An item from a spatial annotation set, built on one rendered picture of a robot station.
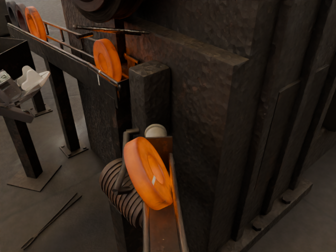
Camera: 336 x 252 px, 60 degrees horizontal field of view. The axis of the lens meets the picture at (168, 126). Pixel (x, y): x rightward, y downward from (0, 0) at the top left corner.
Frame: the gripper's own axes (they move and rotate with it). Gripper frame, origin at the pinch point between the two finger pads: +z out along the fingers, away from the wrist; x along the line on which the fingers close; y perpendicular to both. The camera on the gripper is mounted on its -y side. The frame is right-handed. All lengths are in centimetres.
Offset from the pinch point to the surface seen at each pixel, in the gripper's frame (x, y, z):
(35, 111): 110, -75, -8
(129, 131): -23.0, -17.4, 8.1
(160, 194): -56, -3, -1
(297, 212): -57, -96, 53
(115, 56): -6.6, -3.4, 20.4
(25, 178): 47, -67, -34
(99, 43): 0.5, -0.5, 19.6
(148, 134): -36.6, -9.0, 8.4
